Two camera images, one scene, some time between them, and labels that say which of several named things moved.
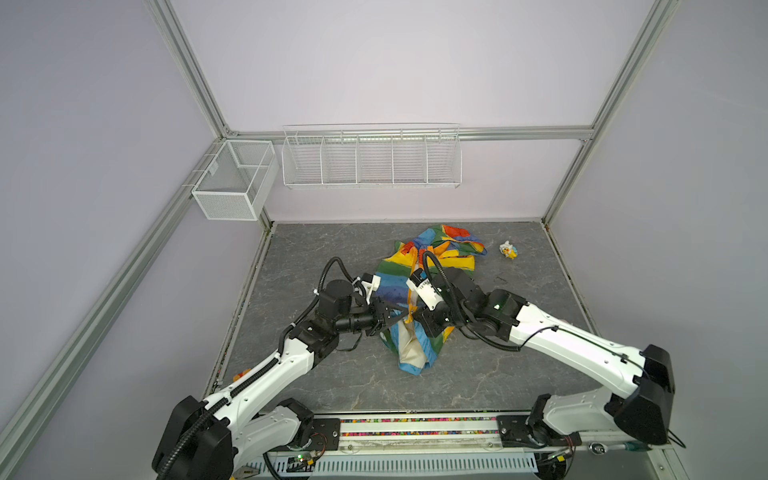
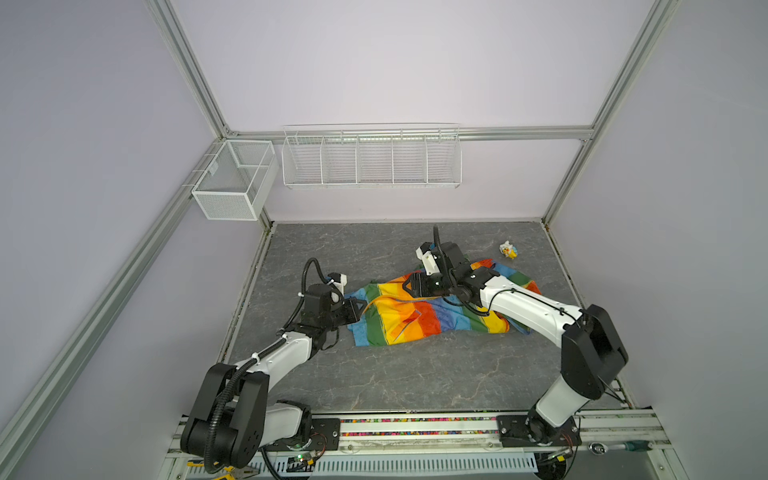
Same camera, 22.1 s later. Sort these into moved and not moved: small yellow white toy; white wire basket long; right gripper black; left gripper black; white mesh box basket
Moved: right gripper black; left gripper black
Not moved: white wire basket long; small yellow white toy; white mesh box basket
